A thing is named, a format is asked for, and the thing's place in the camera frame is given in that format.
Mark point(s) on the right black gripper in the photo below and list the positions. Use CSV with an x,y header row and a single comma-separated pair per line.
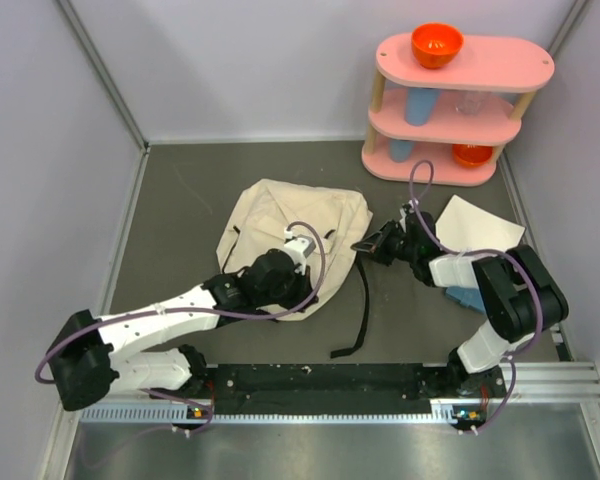
x,y
377,242

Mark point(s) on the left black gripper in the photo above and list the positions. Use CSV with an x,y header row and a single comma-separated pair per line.
x,y
304,291

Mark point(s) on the cream canvas student backpack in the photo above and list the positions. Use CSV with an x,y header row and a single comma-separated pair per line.
x,y
264,211

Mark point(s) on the small blue notebook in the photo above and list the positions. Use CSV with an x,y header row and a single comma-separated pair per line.
x,y
466,297

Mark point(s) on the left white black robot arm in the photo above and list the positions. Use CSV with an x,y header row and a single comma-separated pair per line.
x,y
91,358

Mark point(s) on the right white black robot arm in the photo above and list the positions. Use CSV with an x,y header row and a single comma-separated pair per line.
x,y
519,295

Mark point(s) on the white square notebook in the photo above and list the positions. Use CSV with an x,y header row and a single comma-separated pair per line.
x,y
465,227

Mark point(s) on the blue cup on bottom shelf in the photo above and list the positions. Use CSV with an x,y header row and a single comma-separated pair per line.
x,y
400,150

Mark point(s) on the blue cup on shelf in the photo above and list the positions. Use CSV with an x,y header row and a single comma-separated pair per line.
x,y
400,150
419,105

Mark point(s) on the orange bowl on bottom shelf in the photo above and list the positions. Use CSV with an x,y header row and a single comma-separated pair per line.
x,y
471,156

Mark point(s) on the orange bowl on shelf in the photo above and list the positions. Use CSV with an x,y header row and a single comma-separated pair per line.
x,y
434,45
471,156

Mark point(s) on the blue cup on middle shelf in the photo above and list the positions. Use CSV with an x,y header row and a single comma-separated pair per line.
x,y
419,105

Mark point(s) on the pink three-tier shelf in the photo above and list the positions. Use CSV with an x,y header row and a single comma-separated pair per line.
x,y
512,70

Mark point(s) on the clear glass on middle shelf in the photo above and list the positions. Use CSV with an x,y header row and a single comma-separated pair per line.
x,y
471,102

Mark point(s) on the orange bowl on top shelf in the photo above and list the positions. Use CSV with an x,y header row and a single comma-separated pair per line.
x,y
434,45

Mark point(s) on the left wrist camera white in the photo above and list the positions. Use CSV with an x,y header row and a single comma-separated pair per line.
x,y
298,248

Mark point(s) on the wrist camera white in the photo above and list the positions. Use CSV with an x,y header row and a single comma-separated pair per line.
x,y
408,211
298,248

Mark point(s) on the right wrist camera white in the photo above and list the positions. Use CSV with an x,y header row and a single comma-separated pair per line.
x,y
408,211

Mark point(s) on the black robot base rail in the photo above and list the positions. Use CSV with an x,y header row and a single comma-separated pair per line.
x,y
319,389

